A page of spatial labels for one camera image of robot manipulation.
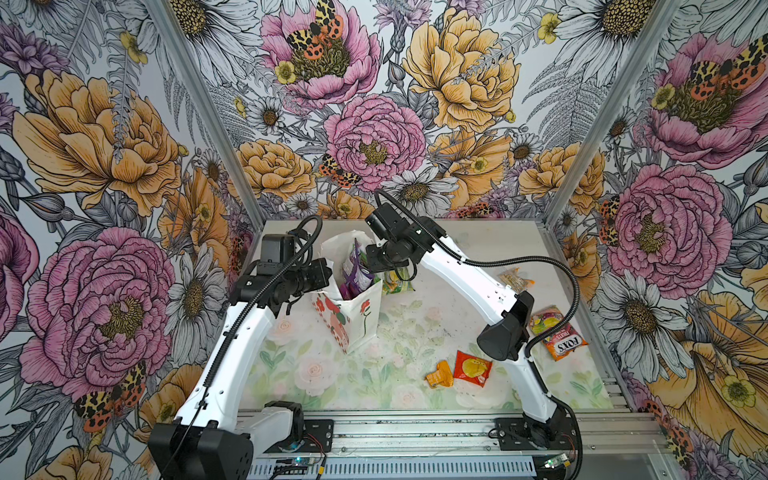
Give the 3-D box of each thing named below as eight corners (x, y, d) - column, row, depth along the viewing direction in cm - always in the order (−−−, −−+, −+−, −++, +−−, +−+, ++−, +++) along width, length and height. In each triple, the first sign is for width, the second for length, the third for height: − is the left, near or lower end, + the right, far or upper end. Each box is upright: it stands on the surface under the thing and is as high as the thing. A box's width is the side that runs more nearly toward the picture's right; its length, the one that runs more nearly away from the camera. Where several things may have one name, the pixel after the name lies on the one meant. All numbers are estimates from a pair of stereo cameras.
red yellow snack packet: (452, 377, 86) (453, 374, 84) (457, 353, 90) (458, 350, 88) (487, 389, 84) (489, 386, 82) (490, 364, 88) (492, 361, 86)
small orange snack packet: (425, 387, 84) (425, 384, 82) (423, 363, 88) (424, 360, 86) (452, 387, 84) (453, 384, 82) (449, 363, 88) (450, 360, 86)
